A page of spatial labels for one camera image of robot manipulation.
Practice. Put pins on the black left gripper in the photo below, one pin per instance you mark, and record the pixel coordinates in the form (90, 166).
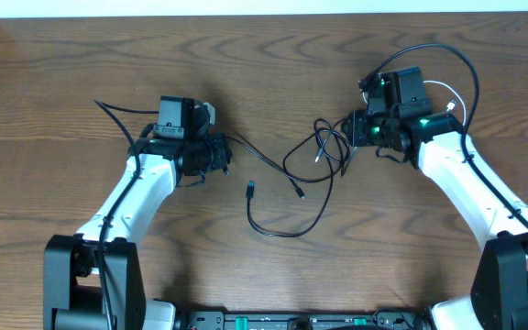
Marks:
(221, 156)

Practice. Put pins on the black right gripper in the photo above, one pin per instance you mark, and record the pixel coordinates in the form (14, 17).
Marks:
(357, 136)

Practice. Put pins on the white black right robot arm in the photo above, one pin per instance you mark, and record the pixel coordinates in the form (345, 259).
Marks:
(439, 147)

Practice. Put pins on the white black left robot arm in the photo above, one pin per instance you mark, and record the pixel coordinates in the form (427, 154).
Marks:
(92, 279)

